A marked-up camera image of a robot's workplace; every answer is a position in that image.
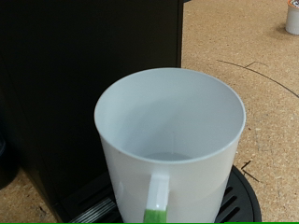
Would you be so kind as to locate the white mug with green tape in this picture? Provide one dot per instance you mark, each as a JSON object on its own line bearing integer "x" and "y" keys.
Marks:
{"x": 168, "y": 124}

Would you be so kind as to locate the black Keurig coffee machine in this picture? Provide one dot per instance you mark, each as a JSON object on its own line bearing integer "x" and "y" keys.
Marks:
{"x": 78, "y": 62}

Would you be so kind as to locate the white coffee pod orange lid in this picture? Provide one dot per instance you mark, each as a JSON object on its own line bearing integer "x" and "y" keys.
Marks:
{"x": 292, "y": 18}

